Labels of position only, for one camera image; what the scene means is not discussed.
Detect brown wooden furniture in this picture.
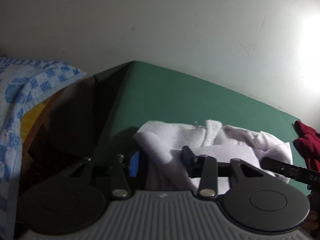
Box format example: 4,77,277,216
20,90,65,180

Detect dark red sweater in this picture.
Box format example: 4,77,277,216
293,120,320,173

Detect person's right hand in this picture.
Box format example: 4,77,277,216
306,192,320,238

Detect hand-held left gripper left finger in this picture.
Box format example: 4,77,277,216
67,151,140,200

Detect yellow cloth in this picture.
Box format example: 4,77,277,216
21,99,54,143

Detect green table cover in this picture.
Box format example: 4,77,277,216
92,60,308,193

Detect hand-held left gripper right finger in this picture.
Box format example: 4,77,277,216
182,145,260,200

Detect white shirt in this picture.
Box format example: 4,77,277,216
133,119,293,197

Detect blue checked towel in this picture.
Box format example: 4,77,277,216
0,56,87,240

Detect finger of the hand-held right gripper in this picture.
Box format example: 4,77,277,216
261,157,300,180

